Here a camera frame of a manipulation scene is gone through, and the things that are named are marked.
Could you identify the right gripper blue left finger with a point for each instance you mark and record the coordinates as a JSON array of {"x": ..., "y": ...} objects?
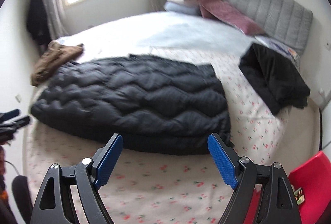
[{"x": 105, "y": 160}]

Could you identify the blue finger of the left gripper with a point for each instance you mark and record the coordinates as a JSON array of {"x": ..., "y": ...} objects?
[
  {"x": 9, "y": 115},
  {"x": 20, "y": 122}
]

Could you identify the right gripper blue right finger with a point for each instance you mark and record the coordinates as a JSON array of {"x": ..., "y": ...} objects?
[{"x": 226, "y": 160}]

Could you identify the black quilted down coat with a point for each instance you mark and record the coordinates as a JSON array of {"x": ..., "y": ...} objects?
[{"x": 156, "y": 104}]

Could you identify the black garment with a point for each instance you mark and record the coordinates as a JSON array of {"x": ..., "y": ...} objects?
[{"x": 274, "y": 78}]

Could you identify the red patterned sweater forearm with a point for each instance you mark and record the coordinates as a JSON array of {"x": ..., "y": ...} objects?
[{"x": 4, "y": 194}]

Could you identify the black clothes hanging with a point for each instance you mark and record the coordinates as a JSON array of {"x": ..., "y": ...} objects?
[{"x": 37, "y": 22}]

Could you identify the cherry print bed sheet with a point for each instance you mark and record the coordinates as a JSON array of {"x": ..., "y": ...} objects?
[{"x": 157, "y": 188}]

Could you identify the black round stool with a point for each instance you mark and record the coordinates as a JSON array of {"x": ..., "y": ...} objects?
[{"x": 21, "y": 194}]

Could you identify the brown folded garment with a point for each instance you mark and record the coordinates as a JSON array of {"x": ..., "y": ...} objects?
[{"x": 52, "y": 59}]

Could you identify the red plastic chair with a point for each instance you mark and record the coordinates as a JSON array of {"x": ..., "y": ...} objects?
[{"x": 303, "y": 196}]

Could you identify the white blanket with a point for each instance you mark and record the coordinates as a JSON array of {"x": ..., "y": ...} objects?
[{"x": 141, "y": 33}]

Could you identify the patterned pillow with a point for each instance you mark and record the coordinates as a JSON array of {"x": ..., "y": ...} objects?
[{"x": 279, "y": 47}]

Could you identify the grey padded headboard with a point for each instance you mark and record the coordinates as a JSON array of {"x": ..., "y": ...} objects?
[{"x": 284, "y": 20}]

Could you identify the pink velvet pillow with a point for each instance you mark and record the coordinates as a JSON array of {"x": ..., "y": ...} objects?
[{"x": 226, "y": 13}]

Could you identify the light blue pillow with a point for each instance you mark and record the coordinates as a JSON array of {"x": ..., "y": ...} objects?
[{"x": 182, "y": 9}]

